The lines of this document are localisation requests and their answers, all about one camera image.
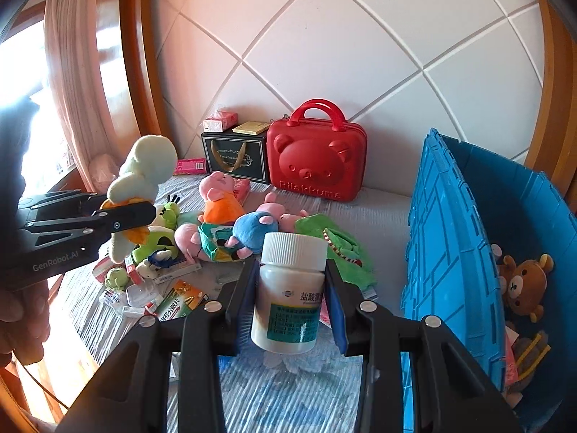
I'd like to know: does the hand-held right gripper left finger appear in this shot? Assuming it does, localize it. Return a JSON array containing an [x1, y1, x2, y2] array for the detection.
[[55, 258, 263, 433]]

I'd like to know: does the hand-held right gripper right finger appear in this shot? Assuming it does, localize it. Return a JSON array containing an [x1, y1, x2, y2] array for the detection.
[[324, 258, 527, 433]]

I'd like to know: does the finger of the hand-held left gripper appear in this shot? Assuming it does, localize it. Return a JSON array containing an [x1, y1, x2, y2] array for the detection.
[[19, 191, 107, 211], [89, 201, 158, 235]]

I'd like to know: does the white medicine bottle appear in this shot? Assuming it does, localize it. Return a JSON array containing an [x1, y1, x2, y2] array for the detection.
[[250, 232, 328, 353]]

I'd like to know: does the duck plush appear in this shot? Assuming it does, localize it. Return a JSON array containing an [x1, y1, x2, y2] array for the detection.
[[107, 134, 180, 265]]

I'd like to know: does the blue plastic crate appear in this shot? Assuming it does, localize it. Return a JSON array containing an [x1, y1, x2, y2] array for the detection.
[[400, 127, 577, 433]]

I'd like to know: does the person's left hand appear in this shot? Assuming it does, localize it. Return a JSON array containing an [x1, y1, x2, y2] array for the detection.
[[0, 279, 51, 367]]

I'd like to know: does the green frog plush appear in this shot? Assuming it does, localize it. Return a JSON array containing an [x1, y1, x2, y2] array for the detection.
[[130, 193, 182, 265]]

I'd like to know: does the pink plastic bag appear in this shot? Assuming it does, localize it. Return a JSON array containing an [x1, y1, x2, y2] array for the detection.
[[89, 153, 121, 191]]

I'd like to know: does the white blue dog plush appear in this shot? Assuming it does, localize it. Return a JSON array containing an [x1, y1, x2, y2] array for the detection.
[[135, 250, 175, 281]]

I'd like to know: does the orange medicine box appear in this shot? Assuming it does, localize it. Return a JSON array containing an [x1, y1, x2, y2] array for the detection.
[[166, 279, 209, 304]]

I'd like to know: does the pig plush teal dress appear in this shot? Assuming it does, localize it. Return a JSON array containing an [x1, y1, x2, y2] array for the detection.
[[174, 223, 213, 263]]

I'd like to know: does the large green white medicine box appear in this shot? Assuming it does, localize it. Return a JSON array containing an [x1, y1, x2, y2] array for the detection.
[[148, 295, 200, 326]]

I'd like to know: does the small green monster plush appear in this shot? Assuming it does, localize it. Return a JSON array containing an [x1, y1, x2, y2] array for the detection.
[[104, 266, 129, 291]]

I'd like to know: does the long red white box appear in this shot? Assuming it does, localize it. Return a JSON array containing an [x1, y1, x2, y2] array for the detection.
[[153, 259, 202, 277]]

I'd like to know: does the green crocodile plush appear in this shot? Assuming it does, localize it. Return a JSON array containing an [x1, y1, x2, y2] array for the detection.
[[295, 214, 378, 290]]

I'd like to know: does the pink cylindrical packet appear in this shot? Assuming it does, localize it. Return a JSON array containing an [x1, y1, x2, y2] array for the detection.
[[173, 157, 209, 176]]

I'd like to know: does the clear plastic box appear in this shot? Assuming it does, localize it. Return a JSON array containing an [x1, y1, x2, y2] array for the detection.
[[125, 284, 157, 308]]

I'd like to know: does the pig plush blue body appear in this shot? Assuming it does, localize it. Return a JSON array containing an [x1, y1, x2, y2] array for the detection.
[[225, 191, 310, 259]]

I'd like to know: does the pig plush orange dress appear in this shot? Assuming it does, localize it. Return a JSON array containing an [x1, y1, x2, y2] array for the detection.
[[199, 171, 247, 225]]

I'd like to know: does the black gift box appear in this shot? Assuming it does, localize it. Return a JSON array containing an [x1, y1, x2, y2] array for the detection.
[[201, 127, 272, 185]]

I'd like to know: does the pink curtain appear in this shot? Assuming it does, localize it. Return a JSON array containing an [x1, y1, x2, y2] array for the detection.
[[44, 0, 141, 196]]

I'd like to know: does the white red tissue box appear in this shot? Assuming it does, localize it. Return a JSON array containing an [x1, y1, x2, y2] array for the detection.
[[203, 110, 241, 135]]

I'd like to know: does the flat yellow box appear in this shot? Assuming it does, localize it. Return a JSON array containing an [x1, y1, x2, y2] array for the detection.
[[233, 120, 272, 137]]

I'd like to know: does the red bear suitcase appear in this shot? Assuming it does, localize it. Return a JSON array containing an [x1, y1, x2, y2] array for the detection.
[[265, 99, 367, 204]]

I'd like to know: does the brown bear plush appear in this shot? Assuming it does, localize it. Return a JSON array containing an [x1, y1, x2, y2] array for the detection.
[[497, 253, 555, 324]]

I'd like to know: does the brown yellow plush toy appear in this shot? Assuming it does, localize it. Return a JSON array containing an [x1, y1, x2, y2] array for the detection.
[[511, 329, 552, 371]]

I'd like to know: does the white padded headboard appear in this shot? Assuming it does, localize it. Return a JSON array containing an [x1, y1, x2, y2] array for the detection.
[[119, 0, 569, 192]]

